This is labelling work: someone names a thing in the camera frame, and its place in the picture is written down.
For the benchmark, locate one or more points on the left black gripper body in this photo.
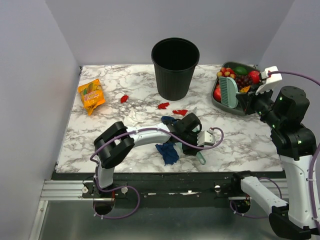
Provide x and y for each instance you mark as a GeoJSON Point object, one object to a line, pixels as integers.
{"type": "Point", "coordinates": [190, 138]}

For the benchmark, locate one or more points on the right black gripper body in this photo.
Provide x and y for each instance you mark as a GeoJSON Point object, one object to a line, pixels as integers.
{"type": "Point", "coordinates": [259, 103]}

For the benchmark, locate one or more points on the green hand brush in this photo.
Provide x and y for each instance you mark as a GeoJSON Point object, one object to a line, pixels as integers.
{"type": "Point", "coordinates": [228, 92]}

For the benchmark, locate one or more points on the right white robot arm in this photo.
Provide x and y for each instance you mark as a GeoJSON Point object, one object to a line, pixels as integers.
{"type": "Point", "coordinates": [298, 218]}

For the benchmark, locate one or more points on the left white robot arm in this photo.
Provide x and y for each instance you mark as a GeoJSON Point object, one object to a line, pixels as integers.
{"type": "Point", "coordinates": [115, 143]}

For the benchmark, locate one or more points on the dark grey fruit tray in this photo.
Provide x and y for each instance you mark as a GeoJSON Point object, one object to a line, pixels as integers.
{"type": "Point", "coordinates": [237, 110]}

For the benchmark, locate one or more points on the orange spiky fruit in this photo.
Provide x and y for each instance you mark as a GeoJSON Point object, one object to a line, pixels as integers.
{"type": "Point", "coordinates": [245, 89]}

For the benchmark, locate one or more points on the green plastic dustpan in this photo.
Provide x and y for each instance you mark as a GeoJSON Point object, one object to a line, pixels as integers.
{"type": "Point", "coordinates": [199, 156]}

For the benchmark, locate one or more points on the purple grape bunch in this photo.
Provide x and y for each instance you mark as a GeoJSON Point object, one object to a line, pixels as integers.
{"type": "Point", "coordinates": [243, 81]}

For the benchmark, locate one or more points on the red paper scrap right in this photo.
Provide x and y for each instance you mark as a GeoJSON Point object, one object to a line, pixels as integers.
{"type": "Point", "coordinates": [181, 112]}

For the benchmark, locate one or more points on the red paper scrap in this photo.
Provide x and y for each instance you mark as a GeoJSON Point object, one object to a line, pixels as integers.
{"type": "Point", "coordinates": [124, 98]}
{"type": "Point", "coordinates": [163, 106]}
{"type": "Point", "coordinates": [181, 112]}

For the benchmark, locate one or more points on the dark blue cloth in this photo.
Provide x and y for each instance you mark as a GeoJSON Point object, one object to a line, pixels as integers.
{"type": "Point", "coordinates": [168, 152]}

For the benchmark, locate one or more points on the red apple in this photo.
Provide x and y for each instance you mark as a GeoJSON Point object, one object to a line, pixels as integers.
{"type": "Point", "coordinates": [255, 77]}

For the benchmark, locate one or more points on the green lime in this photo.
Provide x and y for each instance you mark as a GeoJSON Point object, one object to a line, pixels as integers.
{"type": "Point", "coordinates": [240, 70]}

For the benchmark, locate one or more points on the red yellow cherries cluster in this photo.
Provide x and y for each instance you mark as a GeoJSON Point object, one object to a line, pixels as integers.
{"type": "Point", "coordinates": [226, 72]}

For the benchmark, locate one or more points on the red paper scrap middle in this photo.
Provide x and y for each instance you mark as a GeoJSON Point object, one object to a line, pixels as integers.
{"type": "Point", "coordinates": [163, 106]}

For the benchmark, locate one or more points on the white crumpled tissue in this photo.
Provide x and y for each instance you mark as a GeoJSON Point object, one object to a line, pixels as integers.
{"type": "Point", "coordinates": [131, 119]}

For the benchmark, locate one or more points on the red paper scrap left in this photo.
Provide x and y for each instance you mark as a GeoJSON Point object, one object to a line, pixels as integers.
{"type": "Point", "coordinates": [124, 98]}

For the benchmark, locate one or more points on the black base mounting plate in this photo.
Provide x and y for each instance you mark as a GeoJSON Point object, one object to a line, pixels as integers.
{"type": "Point", "coordinates": [162, 190]}

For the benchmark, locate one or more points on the black plastic trash bin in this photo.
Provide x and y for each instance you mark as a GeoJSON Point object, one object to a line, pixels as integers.
{"type": "Point", "coordinates": [174, 60]}

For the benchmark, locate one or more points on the orange snack bag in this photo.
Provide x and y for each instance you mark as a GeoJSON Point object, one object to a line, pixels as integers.
{"type": "Point", "coordinates": [92, 95]}

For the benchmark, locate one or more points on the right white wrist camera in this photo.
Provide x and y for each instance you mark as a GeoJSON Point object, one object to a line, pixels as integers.
{"type": "Point", "coordinates": [269, 79]}

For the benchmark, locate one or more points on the aluminium rail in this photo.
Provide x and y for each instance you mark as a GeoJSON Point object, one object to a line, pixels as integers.
{"type": "Point", "coordinates": [63, 190]}

